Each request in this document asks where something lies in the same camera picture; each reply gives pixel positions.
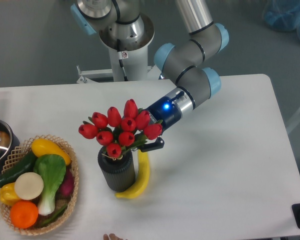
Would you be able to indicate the dark grey ribbed vase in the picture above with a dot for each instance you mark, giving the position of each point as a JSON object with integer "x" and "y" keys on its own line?
{"x": 119, "y": 174}

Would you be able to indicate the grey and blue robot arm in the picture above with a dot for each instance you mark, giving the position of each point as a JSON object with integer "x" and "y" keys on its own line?
{"x": 193, "y": 85}

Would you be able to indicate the woven wicker basket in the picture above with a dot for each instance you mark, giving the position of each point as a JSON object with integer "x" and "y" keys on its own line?
{"x": 65, "y": 197}

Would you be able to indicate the orange fruit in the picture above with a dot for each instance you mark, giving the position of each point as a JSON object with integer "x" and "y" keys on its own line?
{"x": 24, "y": 214}

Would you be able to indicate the green bok choy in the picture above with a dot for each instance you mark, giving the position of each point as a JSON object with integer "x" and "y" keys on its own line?
{"x": 52, "y": 169}

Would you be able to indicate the green cucumber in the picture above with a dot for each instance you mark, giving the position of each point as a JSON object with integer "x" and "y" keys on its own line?
{"x": 25, "y": 165}

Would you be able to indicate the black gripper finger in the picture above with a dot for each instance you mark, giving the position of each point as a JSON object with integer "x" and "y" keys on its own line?
{"x": 156, "y": 145}

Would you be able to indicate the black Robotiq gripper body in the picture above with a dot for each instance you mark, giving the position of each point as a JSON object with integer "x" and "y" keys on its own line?
{"x": 164, "y": 109}

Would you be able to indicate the red tulip bouquet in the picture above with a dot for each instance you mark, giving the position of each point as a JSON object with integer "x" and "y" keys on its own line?
{"x": 121, "y": 133}

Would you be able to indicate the blue plastic bag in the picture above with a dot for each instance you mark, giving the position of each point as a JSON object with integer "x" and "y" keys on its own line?
{"x": 282, "y": 15}

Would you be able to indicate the person's hand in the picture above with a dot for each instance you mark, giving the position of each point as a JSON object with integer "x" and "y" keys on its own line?
{"x": 111, "y": 236}

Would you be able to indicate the yellow squash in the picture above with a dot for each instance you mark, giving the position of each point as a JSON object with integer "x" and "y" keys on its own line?
{"x": 44, "y": 146}

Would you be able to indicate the purple sweet potato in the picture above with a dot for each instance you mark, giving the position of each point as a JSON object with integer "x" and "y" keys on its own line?
{"x": 67, "y": 186}

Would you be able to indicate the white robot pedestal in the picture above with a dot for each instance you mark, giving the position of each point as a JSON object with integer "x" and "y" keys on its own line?
{"x": 127, "y": 46}

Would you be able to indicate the green chili pepper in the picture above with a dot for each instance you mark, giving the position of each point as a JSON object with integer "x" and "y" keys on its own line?
{"x": 53, "y": 217}

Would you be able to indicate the yellow banana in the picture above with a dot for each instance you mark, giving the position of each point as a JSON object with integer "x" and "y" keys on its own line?
{"x": 141, "y": 181}

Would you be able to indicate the yellow bell pepper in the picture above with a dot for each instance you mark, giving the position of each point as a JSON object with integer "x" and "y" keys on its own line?
{"x": 8, "y": 195}

